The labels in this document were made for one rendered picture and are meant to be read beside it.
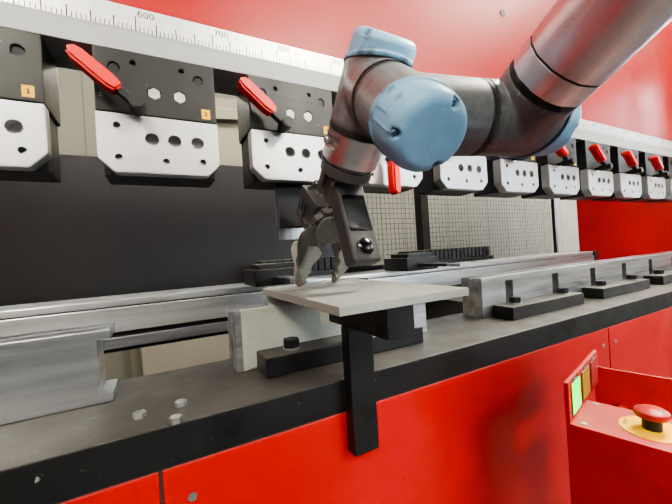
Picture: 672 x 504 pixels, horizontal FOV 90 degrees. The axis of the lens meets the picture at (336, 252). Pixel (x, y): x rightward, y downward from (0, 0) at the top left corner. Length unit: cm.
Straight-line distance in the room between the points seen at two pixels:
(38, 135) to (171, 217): 57
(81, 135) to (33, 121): 224
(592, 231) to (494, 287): 177
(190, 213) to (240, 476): 76
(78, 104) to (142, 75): 229
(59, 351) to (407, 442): 50
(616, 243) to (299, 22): 224
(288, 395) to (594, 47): 46
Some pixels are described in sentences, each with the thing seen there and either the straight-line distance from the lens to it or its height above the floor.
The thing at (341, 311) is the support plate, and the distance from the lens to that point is 33.
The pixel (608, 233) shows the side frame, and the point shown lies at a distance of 259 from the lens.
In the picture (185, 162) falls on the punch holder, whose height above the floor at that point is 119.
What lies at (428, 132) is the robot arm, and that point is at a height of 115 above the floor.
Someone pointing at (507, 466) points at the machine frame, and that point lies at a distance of 81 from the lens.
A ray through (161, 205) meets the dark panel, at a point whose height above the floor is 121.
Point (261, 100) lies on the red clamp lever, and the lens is 56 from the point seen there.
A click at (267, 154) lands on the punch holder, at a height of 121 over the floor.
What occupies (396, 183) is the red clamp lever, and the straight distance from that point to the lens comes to 64.
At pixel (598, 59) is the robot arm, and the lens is 36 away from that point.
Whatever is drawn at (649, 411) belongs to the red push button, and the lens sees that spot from 67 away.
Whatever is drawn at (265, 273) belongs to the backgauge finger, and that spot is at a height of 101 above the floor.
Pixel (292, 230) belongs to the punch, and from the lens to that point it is 61.
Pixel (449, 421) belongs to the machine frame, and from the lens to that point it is 66.
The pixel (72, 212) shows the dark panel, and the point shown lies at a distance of 109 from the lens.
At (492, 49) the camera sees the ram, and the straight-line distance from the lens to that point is 102.
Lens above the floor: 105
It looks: level
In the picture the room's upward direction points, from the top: 4 degrees counter-clockwise
